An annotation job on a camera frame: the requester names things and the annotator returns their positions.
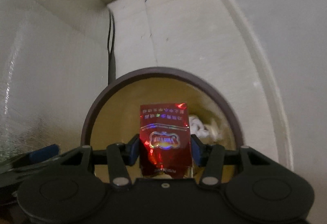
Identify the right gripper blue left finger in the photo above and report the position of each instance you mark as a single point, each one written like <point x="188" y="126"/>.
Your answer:
<point x="119" y="156"/>

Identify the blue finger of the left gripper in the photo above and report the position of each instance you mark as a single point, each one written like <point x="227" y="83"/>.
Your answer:
<point x="33" y="157"/>

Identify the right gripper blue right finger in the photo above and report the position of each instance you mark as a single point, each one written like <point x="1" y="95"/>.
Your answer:
<point x="210" y="158"/>

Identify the white tissue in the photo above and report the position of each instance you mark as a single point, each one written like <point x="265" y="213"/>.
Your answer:
<point x="204" y="131"/>

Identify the red cigarette pack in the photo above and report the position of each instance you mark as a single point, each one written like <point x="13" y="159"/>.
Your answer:
<point x="165" y="140"/>

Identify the round brown-rim trash bin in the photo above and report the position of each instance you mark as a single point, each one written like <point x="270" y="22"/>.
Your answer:
<point x="114" y="117"/>

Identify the white table with hearts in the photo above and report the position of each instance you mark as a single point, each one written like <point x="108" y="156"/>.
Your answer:
<point x="54" y="62"/>

